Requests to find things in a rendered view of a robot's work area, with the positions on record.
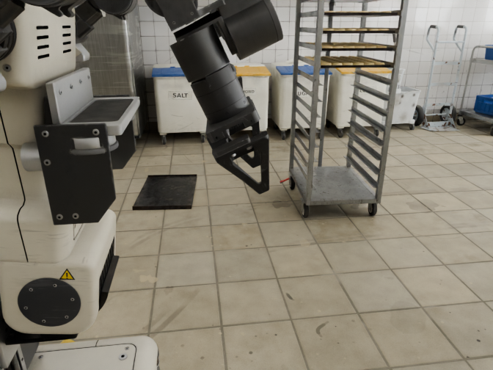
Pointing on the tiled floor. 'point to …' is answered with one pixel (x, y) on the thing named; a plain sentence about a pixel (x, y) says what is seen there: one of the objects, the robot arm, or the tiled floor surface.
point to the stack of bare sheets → (166, 192)
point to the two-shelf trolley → (465, 93)
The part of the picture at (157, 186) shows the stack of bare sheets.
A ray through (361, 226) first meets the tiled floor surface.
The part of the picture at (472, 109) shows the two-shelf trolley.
